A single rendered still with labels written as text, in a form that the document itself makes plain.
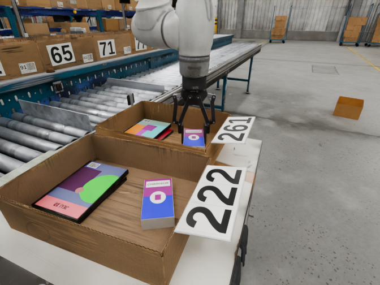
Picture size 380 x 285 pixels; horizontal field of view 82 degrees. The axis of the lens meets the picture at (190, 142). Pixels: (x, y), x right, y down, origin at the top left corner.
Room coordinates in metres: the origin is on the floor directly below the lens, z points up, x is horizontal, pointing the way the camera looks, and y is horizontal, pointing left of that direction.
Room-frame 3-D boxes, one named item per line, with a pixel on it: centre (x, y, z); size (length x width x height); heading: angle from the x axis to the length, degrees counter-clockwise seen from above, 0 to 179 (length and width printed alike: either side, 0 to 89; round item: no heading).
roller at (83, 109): (1.08, 0.56, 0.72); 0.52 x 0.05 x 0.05; 65
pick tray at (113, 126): (0.69, 0.08, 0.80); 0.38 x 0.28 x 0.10; 67
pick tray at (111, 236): (0.39, 0.17, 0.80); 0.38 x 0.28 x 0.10; 70
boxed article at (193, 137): (0.68, -0.01, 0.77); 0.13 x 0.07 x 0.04; 0
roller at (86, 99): (1.20, 0.50, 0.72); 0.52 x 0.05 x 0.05; 65
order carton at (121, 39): (1.86, 0.69, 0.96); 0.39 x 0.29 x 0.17; 154
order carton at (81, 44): (1.50, 0.86, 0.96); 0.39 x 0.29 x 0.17; 155
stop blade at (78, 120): (0.93, 0.63, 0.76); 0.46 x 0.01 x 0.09; 65
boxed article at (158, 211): (0.38, 0.07, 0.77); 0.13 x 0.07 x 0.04; 7
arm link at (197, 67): (0.68, -0.01, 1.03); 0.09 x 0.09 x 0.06
